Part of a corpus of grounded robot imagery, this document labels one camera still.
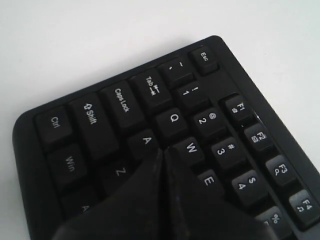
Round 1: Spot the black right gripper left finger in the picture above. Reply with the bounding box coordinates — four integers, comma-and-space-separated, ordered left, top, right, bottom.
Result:
54, 149, 164, 240

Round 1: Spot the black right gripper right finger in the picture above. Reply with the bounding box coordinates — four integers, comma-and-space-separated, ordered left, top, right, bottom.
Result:
164, 147, 275, 240

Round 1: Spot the black Acer keyboard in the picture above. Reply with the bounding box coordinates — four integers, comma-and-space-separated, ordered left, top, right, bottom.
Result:
12, 36, 320, 240

